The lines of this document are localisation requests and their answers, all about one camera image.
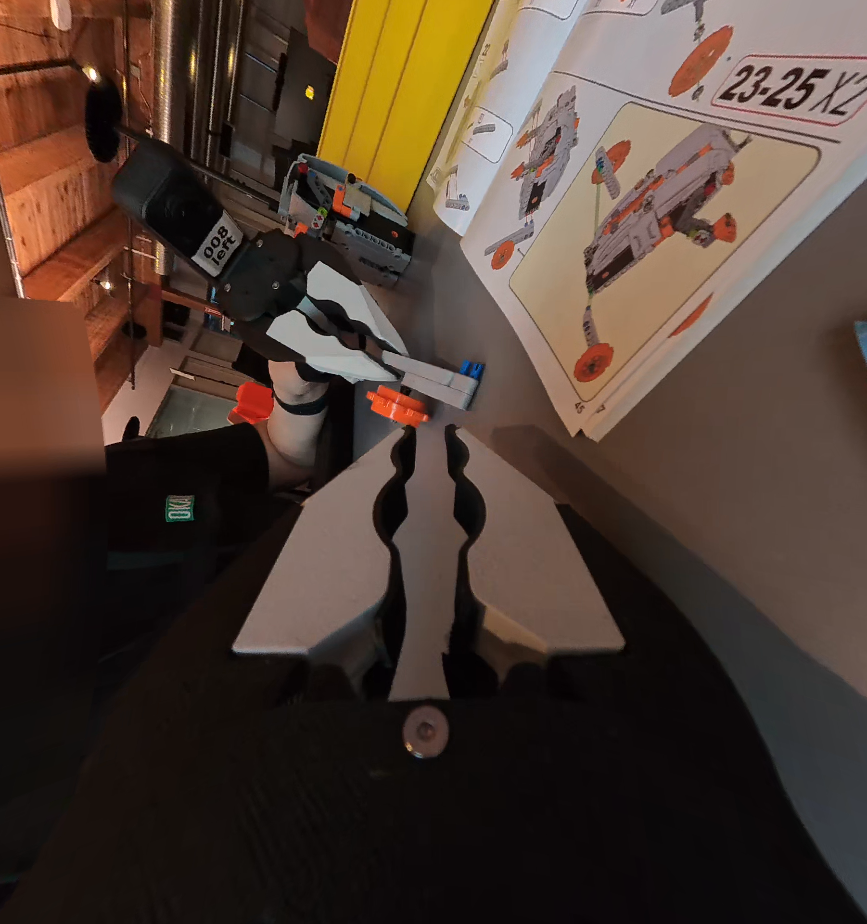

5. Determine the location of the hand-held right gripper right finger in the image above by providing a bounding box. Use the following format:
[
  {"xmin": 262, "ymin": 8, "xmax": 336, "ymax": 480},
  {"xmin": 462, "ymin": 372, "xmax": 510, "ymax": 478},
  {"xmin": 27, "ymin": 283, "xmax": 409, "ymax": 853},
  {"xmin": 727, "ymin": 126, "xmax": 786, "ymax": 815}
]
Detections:
[{"xmin": 441, "ymin": 424, "xmax": 628, "ymax": 700}]

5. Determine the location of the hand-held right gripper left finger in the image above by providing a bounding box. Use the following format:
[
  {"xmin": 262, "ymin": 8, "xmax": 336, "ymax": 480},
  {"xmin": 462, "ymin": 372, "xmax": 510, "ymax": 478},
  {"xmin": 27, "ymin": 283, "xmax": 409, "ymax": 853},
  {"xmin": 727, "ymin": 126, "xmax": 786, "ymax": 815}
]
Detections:
[{"xmin": 231, "ymin": 424, "xmax": 414, "ymax": 700}]

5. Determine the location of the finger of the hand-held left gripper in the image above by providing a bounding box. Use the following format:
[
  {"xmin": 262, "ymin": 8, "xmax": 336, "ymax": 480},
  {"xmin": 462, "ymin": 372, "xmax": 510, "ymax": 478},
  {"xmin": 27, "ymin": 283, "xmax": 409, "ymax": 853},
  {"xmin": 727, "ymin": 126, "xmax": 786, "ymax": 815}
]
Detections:
[
  {"xmin": 266, "ymin": 309, "xmax": 402, "ymax": 384},
  {"xmin": 304, "ymin": 260, "xmax": 406, "ymax": 358}
]

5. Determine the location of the grey beam assembly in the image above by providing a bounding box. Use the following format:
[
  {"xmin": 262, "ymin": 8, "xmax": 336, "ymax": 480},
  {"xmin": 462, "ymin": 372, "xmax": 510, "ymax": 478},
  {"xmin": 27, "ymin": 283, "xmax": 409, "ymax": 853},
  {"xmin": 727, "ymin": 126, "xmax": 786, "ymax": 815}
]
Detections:
[{"xmin": 383, "ymin": 352, "xmax": 486, "ymax": 411}]

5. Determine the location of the yellow plastic bin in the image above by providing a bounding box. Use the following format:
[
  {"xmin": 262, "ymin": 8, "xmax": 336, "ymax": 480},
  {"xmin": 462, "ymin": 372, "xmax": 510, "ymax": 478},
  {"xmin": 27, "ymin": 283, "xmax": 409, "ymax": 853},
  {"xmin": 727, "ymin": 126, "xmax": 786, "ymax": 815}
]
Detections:
[{"xmin": 318, "ymin": 0, "xmax": 496, "ymax": 218}]

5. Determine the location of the person's left hand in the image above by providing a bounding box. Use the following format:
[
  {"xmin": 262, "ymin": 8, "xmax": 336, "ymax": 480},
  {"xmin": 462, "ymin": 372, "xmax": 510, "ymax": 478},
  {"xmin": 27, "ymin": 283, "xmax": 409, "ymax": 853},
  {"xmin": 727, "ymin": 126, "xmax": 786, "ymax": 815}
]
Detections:
[{"xmin": 269, "ymin": 359, "xmax": 328, "ymax": 405}]

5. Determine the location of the grey robot model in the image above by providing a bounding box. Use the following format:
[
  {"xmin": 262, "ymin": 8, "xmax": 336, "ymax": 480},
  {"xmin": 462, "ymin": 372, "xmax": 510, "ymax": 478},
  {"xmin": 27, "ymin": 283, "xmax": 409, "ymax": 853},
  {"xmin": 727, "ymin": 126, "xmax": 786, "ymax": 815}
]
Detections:
[{"xmin": 278, "ymin": 154, "xmax": 414, "ymax": 290}]

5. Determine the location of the orange traffic cone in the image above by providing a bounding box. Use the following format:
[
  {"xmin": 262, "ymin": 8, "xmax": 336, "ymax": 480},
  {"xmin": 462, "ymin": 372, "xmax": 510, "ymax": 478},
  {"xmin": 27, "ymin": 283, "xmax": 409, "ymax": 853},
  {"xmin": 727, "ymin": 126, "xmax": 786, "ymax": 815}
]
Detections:
[{"xmin": 228, "ymin": 383, "xmax": 273, "ymax": 427}]

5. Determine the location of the black monitor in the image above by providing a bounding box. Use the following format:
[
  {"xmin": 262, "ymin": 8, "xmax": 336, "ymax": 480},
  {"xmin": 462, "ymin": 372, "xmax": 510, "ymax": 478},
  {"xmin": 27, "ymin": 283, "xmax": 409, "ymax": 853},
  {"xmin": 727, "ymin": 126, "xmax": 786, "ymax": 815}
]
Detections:
[{"xmin": 273, "ymin": 29, "xmax": 338, "ymax": 149}]

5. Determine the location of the black disc-topped pole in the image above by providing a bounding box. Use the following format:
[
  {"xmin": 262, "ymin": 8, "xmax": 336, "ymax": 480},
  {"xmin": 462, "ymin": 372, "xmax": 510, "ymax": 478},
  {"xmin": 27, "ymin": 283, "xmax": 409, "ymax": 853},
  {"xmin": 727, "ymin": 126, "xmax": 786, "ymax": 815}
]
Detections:
[{"xmin": 83, "ymin": 78, "xmax": 290, "ymax": 199}]

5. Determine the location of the open instruction booklet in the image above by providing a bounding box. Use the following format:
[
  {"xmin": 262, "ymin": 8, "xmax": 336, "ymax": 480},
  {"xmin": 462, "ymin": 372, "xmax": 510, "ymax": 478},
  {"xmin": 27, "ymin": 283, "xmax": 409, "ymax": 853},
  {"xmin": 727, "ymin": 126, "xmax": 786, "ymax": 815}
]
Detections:
[{"xmin": 425, "ymin": 0, "xmax": 867, "ymax": 441}]

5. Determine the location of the grey air duct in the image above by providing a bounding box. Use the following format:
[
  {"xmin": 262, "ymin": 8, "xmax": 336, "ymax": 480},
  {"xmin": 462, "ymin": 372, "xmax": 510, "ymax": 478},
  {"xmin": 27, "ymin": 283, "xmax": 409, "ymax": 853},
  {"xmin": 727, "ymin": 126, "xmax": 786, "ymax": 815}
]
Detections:
[{"xmin": 151, "ymin": 0, "xmax": 207, "ymax": 279}]

